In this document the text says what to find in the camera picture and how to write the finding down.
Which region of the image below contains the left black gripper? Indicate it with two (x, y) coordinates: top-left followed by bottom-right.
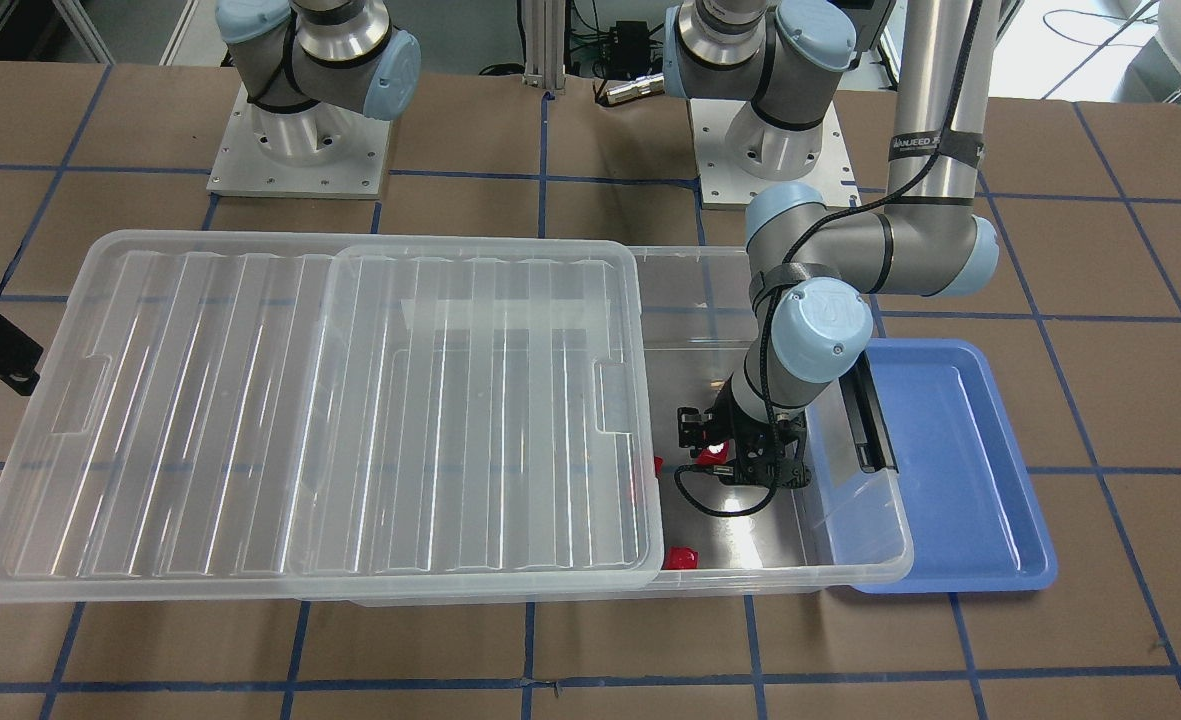
(676, 386), (751, 462)

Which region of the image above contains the clear plastic storage box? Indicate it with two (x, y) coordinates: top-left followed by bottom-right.
(293, 238), (914, 606)

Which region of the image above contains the blue plastic tray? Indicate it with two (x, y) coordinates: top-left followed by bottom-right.
(861, 340), (1058, 594)

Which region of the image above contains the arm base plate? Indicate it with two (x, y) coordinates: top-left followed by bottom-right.
(205, 87), (392, 201)
(689, 99), (859, 210)

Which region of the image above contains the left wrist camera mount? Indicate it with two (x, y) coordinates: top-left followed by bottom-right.
(717, 414), (813, 489)

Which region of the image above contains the black box latch handle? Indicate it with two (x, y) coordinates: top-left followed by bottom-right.
(840, 352), (898, 474)

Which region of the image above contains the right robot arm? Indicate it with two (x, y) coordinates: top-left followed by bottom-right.
(207, 1), (422, 199)

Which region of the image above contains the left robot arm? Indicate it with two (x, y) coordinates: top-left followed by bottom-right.
(663, 1), (1000, 456)

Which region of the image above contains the aluminium frame post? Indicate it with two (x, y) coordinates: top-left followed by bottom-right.
(520, 1), (570, 94)

